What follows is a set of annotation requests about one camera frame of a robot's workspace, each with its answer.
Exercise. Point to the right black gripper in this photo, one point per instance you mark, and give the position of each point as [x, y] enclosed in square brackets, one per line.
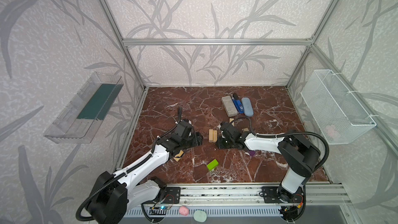
[225, 129]

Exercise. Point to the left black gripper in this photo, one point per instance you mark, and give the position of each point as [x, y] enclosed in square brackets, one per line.
[193, 138]

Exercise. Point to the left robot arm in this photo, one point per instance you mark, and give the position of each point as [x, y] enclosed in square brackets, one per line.
[114, 194]

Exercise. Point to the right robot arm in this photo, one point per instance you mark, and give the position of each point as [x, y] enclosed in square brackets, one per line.
[300, 154]

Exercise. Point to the purple block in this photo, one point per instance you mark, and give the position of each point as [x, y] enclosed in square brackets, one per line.
[252, 153]

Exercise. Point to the green block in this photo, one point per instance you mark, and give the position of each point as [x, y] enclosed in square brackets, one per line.
[212, 165]

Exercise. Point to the grey glasses case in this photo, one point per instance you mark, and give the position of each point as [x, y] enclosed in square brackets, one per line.
[229, 106]

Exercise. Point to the light blue glasses case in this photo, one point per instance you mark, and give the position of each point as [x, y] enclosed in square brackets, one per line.
[247, 106]

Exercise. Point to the pink putty blob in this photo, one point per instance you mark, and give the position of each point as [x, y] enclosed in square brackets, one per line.
[184, 211]

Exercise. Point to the pale green putty blob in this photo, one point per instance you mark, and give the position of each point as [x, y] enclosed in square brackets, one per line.
[200, 216]

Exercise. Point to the pink object in basket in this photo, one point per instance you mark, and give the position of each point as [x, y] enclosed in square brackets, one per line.
[332, 132]

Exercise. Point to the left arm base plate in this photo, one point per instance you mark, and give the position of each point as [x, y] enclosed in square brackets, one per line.
[168, 195]

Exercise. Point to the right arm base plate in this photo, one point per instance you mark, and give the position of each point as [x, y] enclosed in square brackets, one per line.
[274, 194]

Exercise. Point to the white wire basket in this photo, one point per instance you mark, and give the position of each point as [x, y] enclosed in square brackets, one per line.
[332, 103]

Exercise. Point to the aluminium mounting rail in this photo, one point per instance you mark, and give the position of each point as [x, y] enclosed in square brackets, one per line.
[247, 194]

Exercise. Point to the clear plastic wall tray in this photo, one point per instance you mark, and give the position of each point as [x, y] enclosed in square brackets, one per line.
[79, 122]

